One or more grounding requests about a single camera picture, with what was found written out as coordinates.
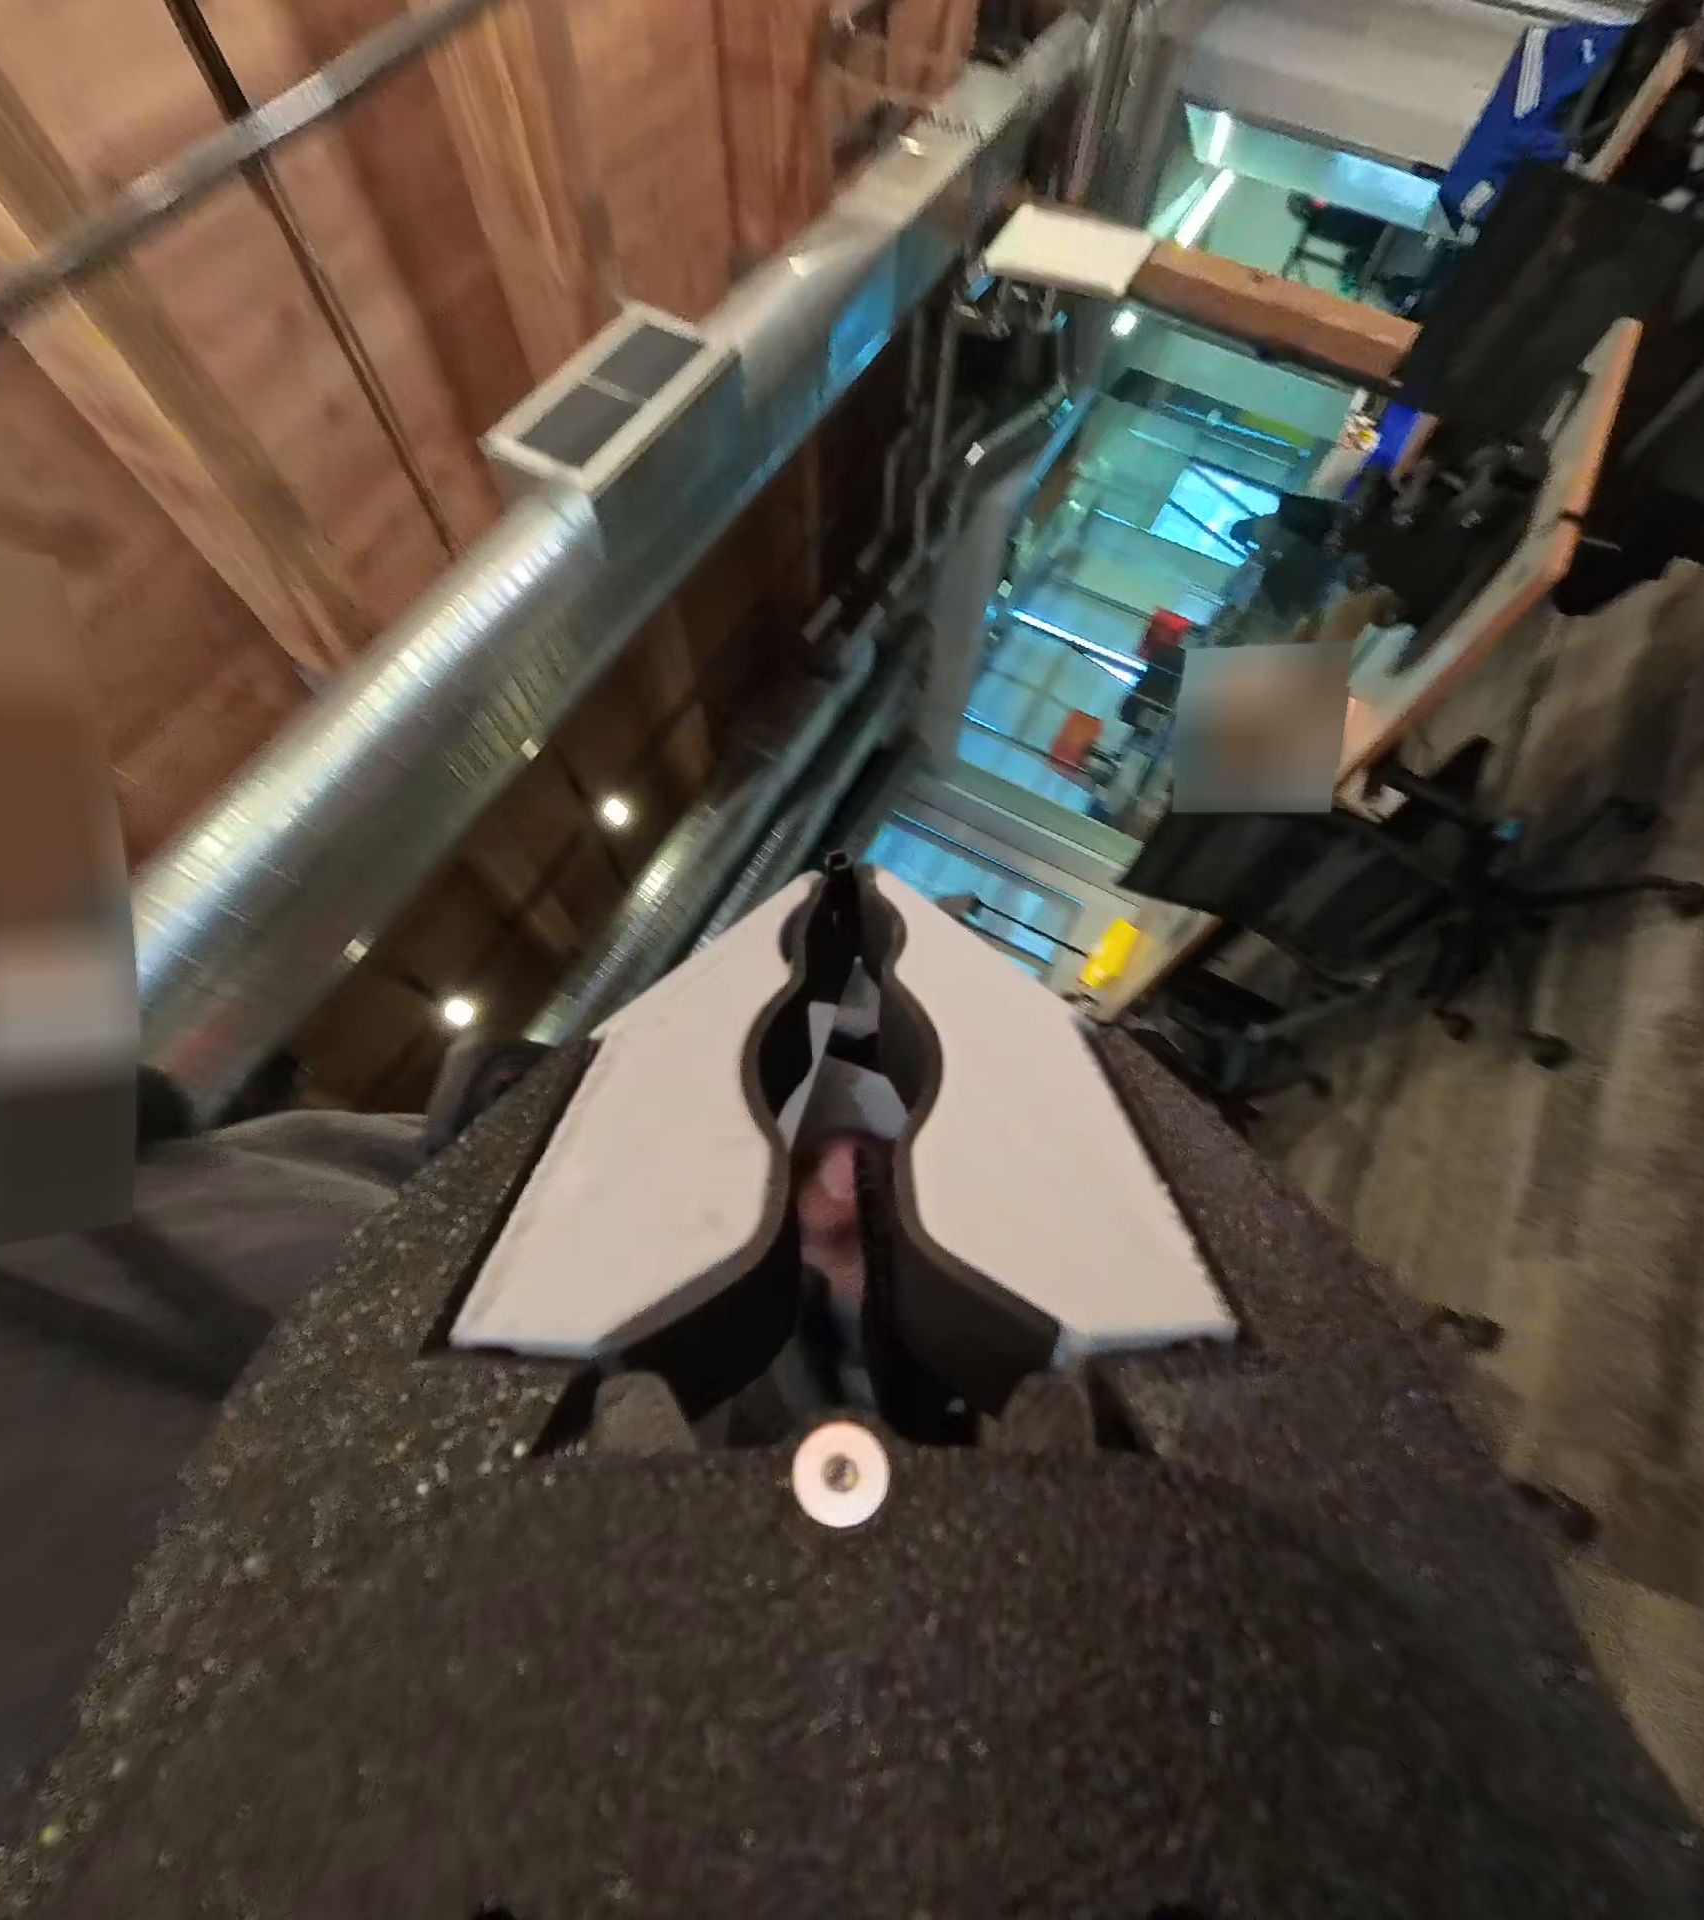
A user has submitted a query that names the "wood-edged office desk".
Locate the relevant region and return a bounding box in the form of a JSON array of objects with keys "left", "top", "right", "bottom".
[{"left": 1332, "top": 314, "right": 1651, "bottom": 812}]

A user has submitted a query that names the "white ceiling panel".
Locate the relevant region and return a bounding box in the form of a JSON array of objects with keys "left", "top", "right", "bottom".
[{"left": 984, "top": 202, "right": 1159, "bottom": 301}]

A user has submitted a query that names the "blue cloth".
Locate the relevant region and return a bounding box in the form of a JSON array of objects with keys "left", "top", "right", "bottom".
[{"left": 1436, "top": 23, "right": 1634, "bottom": 228}]

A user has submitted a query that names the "black office chair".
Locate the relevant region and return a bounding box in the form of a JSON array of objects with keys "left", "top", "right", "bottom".
[
  {"left": 1392, "top": 151, "right": 1704, "bottom": 603},
  {"left": 1123, "top": 780, "right": 1704, "bottom": 1075}
]

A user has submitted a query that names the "white vent grille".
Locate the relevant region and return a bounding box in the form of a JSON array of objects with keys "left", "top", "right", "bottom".
[{"left": 480, "top": 305, "right": 726, "bottom": 483}]

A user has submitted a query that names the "black hanging cable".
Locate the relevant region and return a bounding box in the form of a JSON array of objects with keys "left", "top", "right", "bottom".
[{"left": 0, "top": 0, "right": 495, "bottom": 409}]

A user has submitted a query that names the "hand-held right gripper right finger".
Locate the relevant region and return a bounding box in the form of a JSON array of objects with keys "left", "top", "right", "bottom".
[{"left": 857, "top": 864, "right": 1241, "bottom": 1428}]

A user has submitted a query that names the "silver ventilation duct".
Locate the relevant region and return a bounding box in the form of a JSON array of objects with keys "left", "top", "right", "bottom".
[{"left": 133, "top": 0, "right": 1140, "bottom": 1083}]

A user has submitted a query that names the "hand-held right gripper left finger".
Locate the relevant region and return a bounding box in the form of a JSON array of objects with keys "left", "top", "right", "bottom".
[{"left": 447, "top": 875, "right": 837, "bottom": 1375}]

